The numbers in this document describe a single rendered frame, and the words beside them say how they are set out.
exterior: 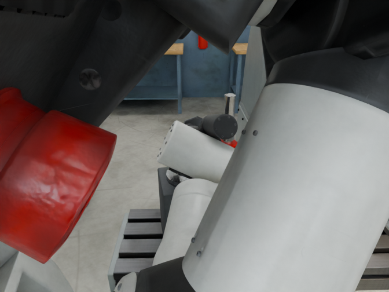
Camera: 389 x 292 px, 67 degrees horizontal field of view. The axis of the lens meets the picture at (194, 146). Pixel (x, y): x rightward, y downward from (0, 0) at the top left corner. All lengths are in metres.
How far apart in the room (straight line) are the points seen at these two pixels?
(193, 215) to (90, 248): 1.90
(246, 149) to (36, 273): 0.28
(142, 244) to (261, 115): 0.67
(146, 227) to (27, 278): 0.51
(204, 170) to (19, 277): 0.24
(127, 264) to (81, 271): 1.32
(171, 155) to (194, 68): 4.51
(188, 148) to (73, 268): 1.78
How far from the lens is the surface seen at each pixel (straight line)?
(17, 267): 0.37
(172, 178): 0.66
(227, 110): 0.63
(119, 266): 0.76
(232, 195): 0.15
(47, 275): 0.39
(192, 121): 0.60
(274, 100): 0.16
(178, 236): 0.29
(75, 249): 2.21
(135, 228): 0.85
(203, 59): 4.86
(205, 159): 0.39
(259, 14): 0.17
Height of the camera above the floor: 1.50
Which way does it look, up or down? 27 degrees down
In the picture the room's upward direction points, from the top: straight up
